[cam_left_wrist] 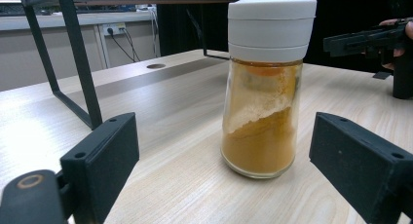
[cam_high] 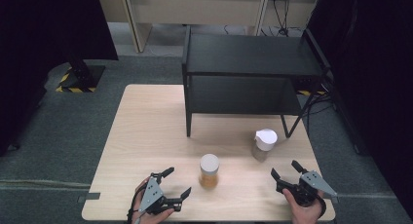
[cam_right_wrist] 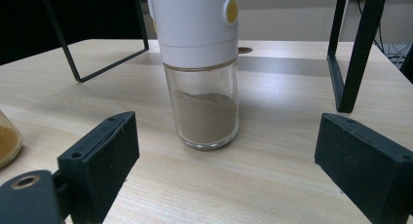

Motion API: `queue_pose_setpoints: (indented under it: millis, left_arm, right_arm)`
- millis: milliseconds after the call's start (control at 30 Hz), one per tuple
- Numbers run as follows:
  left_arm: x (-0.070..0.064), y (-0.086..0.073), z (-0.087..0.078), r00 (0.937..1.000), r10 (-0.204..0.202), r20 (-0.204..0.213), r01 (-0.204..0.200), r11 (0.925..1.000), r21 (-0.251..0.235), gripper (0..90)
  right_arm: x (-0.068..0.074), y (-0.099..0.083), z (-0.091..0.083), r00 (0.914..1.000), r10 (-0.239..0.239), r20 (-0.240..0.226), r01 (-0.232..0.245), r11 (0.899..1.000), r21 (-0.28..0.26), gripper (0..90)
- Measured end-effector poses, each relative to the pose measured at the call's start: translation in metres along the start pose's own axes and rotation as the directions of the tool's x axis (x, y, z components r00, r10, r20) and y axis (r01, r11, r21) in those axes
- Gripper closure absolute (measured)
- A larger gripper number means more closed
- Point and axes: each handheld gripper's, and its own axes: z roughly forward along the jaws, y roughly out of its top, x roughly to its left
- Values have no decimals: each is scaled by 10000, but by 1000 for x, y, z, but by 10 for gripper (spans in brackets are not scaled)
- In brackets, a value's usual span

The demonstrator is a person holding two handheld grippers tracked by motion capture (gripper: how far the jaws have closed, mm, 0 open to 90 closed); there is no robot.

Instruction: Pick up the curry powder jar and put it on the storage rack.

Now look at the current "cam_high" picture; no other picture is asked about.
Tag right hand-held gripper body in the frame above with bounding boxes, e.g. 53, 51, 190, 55
277, 169, 339, 208

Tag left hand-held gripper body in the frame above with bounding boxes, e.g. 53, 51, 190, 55
138, 173, 169, 216

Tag orange spice jar white lid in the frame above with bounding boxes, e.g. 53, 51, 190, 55
198, 153, 221, 190

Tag black two-tier shelf rack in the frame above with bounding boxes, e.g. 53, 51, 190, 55
181, 23, 332, 139

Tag person's left hand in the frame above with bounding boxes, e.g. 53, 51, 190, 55
131, 178, 176, 224

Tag person's right hand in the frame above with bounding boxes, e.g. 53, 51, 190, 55
282, 188, 325, 224

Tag grey floor tape strip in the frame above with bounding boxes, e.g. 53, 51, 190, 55
77, 192, 101, 205

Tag black curtain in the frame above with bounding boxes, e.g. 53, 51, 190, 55
0, 0, 119, 157
306, 0, 413, 220

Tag black stand base striped tape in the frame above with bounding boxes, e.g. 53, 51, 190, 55
56, 56, 107, 94

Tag beige desk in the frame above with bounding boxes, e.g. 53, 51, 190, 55
95, 0, 322, 54

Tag left hand-held gripper cable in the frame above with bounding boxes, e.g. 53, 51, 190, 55
127, 184, 147, 224

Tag hand-held gripper cable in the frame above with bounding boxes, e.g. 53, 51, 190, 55
316, 193, 327, 219
127, 184, 147, 224

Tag right hand-held gripper cable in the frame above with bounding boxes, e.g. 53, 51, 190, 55
316, 193, 327, 219

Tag black cables under rack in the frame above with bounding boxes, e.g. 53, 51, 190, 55
296, 87, 335, 130

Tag grey floor cable cover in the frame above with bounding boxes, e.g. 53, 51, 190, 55
0, 179, 93, 190

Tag black power cables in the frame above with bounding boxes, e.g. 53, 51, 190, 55
259, 0, 303, 37

